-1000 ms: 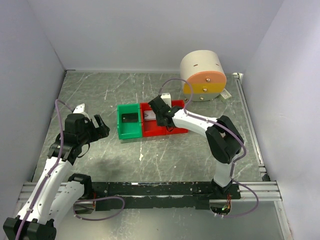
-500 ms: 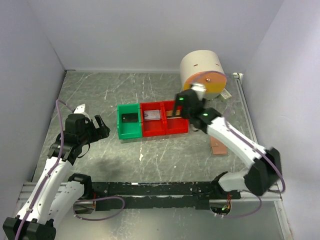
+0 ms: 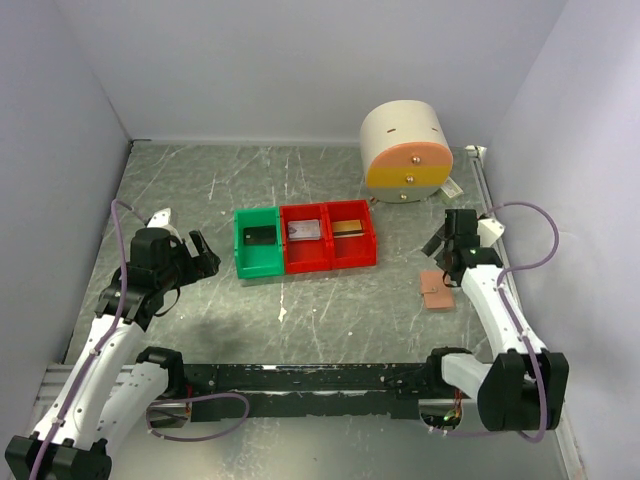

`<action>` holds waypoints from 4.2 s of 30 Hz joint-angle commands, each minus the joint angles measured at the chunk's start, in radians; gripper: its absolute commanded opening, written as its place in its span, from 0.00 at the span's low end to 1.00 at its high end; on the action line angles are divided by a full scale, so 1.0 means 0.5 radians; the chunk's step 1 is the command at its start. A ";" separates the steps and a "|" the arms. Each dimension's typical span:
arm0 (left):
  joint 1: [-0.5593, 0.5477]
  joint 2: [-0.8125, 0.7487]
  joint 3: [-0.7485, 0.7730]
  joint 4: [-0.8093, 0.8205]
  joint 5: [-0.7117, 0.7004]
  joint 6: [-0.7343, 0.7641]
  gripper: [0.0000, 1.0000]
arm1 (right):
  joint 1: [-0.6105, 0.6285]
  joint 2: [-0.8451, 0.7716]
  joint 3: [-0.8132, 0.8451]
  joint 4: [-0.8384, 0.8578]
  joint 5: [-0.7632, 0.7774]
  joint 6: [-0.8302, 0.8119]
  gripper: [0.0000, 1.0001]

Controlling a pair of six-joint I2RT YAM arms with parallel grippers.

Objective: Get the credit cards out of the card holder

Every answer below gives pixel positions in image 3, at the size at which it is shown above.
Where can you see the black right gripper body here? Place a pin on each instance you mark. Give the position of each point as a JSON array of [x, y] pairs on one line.
[[441, 259]]

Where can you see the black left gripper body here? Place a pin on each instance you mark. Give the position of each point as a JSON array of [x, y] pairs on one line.
[[184, 268]]

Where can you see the brown leather card holder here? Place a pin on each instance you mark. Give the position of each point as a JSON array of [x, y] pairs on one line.
[[436, 295]]

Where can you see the green plastic bin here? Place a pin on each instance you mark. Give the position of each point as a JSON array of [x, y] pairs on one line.
[[258, 246]]

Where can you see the red plastic bin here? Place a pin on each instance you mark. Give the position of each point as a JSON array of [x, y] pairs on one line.
[[354, 252], [305, 256]]

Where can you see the white round drawer cabinet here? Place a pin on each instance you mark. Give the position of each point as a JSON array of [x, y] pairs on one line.
[[405, 155]]

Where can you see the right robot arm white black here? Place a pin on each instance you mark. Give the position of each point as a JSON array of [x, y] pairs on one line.
[[523, 389]]

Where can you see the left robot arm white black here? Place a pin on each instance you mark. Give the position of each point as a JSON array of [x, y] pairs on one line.
[[92, 415]]

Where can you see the black card in green bin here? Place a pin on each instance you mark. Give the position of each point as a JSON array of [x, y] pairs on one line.
[[260, 235]]

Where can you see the gold card in bin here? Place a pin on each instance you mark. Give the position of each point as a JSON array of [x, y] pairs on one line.
[[347, 228]]

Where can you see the silver purple card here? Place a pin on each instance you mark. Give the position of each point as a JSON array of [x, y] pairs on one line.
[[304, 230]]

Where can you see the small white green box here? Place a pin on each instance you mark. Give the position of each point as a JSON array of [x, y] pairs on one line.
[[450, 190]]

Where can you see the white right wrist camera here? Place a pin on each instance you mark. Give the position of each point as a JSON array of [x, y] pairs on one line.
[[490, 230]]

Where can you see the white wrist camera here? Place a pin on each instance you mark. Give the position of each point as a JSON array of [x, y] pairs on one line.
[[490, 230], [166, 219]]

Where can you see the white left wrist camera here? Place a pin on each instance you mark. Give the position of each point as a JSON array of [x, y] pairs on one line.
[[166, 219]]

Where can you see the white corner bracket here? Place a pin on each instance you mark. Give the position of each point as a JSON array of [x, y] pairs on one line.
[[476, 151]]

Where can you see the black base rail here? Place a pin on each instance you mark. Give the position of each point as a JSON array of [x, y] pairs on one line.
[[395, 390]]

